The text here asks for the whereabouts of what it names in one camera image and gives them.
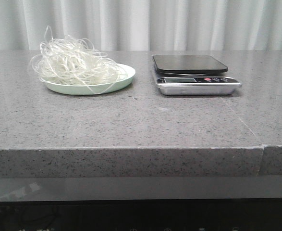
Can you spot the white vermicelli noodle bundle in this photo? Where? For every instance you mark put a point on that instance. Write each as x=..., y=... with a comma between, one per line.
x=71, y=61

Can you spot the white pleated curtain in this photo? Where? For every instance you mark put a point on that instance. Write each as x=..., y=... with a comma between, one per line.
x=140, y=25

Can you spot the light green round plate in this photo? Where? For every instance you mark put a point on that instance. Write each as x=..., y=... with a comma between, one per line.
x=128, y=73

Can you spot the black silver kitchen scale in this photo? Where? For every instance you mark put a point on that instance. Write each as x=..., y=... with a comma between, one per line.
x=186, y=75

